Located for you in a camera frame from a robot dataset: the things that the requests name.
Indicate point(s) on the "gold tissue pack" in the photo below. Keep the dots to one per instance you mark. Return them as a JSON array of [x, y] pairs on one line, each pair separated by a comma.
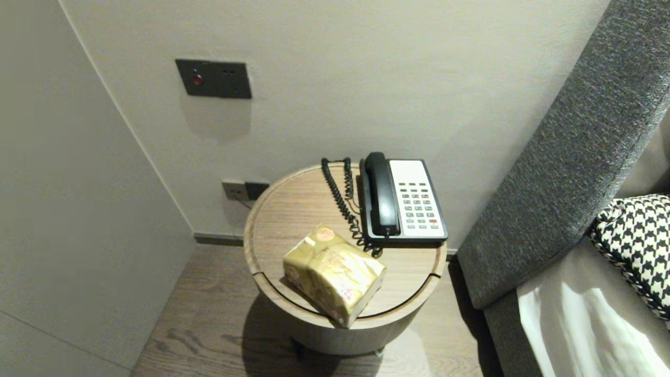
[[335, 272]]

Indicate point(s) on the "curved wooden nightstand drawer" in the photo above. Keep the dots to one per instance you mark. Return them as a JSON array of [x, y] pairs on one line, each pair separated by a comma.
[[314, 335]]

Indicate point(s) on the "black telephone handset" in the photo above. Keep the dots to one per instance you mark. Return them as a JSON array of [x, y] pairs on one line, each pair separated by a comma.
[[382, 193]]

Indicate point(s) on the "round wooden nightstand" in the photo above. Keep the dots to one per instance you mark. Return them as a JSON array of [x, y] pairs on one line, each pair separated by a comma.
[[282, 220]]

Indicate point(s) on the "black and white telephone base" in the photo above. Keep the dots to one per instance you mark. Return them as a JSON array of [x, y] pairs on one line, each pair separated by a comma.
[[419, 178]]

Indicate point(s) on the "thin black phone line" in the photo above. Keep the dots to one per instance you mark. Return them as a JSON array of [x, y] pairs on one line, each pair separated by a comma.
[[246, 203]]

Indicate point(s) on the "grey fabric headboard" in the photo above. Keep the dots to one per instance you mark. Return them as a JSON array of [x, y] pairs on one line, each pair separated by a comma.
[[576, 157]]

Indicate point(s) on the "white bed sheet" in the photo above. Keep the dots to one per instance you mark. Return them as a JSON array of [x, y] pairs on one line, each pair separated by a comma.
[[576, 324]]

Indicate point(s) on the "black white houndstooth pillow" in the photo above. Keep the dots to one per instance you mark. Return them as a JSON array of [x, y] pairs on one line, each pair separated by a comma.
[[638, 246]]

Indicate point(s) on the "dark wall socket plate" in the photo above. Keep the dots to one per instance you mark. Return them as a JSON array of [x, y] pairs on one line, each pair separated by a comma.
[[257, 189]]

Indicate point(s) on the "beige wall socket plate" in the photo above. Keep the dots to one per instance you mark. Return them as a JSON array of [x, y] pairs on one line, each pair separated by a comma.
[[233, 190]]

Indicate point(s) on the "dark wall switch panel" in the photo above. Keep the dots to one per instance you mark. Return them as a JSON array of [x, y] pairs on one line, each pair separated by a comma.
[[214, 78]]

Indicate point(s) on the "grey fabric bed frame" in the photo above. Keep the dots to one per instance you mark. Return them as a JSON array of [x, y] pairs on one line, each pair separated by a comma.
[[502, 340]]

